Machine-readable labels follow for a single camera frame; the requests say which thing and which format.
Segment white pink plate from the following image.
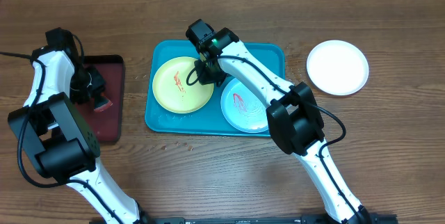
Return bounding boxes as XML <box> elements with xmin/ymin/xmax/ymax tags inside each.
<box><xmin>306</xmin><ymin>40</ymin><xmax>370</xmax><ymax>96</ymax></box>

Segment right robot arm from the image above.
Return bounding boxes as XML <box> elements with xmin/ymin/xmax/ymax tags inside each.
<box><xmin>186</xmin><ymin>19</ymin><xmax>372</xmax><ymax>223</ymax></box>

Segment light blue plate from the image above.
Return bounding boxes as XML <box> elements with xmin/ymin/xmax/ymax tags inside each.
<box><xmin>220</xmin><ymin>79</ymin><xmax>268</xmax><ymax>134</ymax></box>

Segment yellow plate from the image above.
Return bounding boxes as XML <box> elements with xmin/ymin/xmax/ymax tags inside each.
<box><xmin>152</xmin><ymin>56</ymin><xmax>214</xmax><ymax>113</ymax></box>

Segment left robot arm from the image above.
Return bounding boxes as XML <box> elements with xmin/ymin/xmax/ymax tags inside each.
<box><xmin>8</xmin><ymin>28</ymin><xmax>153</xmax><ymax>223</ymax></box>

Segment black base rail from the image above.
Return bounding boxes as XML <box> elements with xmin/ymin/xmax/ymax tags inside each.
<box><xmin>149</xmin><ymin>214</ymin><xmax>399</xmax><ymax>224</ymax></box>

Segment dark red water tray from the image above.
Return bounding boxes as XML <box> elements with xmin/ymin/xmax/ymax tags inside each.
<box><xmin>75</xmin><ymin>55</ymin><xmax>125</xmax><ymax>145</ymax></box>

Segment teal plastic tray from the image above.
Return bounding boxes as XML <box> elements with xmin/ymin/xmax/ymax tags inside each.
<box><xmin>145</xmin><ymin>40</ymin><xmax>270</xmax><ymax>137</ymax></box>

